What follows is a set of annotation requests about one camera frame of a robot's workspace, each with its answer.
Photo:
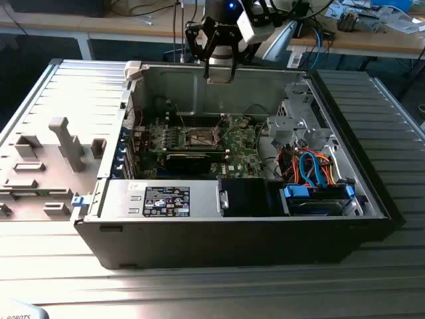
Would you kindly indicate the silver metal drive cage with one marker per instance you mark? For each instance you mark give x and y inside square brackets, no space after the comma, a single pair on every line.
[289,128]

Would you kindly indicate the light wooden desk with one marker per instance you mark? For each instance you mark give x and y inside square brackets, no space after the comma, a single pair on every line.
[365,41]
[99,23]

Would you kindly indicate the black finned CPU cooler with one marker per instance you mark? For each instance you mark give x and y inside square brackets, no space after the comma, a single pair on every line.
[347,21]

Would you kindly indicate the silver power supply unit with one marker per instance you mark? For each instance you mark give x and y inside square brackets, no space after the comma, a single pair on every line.
[126,199]

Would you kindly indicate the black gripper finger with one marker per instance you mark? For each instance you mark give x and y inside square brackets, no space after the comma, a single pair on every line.
[234,60]
[196,36]

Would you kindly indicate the black device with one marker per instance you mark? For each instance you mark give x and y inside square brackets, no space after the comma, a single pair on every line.
[56,6]

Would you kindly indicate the grey parts rack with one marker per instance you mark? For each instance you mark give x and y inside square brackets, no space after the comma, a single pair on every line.
[50,166]

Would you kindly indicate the beige plastic case latch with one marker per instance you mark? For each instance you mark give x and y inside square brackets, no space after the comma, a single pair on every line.
[133,69]

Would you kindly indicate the grey metal part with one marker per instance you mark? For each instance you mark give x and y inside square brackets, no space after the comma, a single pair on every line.
[370,24]

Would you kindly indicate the white label tag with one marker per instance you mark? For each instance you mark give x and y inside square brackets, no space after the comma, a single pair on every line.
[295,60]

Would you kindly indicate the black PC case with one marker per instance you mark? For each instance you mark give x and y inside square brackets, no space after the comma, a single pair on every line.
[199,242]

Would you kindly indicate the green motherboard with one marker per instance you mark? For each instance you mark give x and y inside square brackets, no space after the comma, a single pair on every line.
[242,146]

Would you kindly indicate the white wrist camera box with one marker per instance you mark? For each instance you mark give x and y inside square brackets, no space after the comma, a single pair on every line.
[254,31]

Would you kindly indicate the blue box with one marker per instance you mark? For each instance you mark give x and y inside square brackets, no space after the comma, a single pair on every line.
[391,4]

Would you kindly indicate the green RAM stick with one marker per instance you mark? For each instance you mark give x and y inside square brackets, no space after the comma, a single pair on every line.
[156,151]

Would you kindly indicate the black upright box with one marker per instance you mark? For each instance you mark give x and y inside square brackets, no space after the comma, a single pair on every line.
[299,30]

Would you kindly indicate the black graphics card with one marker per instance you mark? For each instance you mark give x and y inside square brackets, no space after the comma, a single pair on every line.
[187,163]

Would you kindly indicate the white papers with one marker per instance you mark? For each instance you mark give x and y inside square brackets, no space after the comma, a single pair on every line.
[405,25]

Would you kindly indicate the hard disk in blue carrier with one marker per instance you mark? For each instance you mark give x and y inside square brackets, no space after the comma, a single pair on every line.
[312,206]

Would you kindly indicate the CPU with silver top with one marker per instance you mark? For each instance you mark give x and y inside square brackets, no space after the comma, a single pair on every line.
[219,79]

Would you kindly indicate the blue plastic latch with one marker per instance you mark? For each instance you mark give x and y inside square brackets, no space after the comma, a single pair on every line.
[79,201]

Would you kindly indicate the round coin cell battery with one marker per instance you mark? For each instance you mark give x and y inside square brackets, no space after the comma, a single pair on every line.
[244,123]

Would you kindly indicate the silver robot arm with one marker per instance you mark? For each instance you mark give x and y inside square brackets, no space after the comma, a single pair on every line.
[282,36]

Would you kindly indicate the CPU socket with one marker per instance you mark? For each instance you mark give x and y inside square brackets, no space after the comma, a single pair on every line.
[199,138]

